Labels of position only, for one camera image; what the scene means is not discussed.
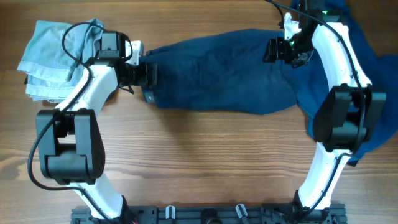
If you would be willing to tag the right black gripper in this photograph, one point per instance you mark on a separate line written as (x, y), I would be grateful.
(273, 50)

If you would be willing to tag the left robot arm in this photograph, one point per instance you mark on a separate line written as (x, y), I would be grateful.
(69, 143)

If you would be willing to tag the light blue folded jeans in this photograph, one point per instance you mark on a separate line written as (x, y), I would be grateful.
(51, 72)

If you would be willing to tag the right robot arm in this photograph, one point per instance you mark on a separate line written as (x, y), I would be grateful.
(348, 115)

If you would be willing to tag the dark navy blue shorts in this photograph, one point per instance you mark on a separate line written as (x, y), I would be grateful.
(225, 72)

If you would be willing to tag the blue t-shirt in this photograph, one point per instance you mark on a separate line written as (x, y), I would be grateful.
(310, 85)

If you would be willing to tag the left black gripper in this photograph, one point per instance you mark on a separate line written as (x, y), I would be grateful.
(150, 74)

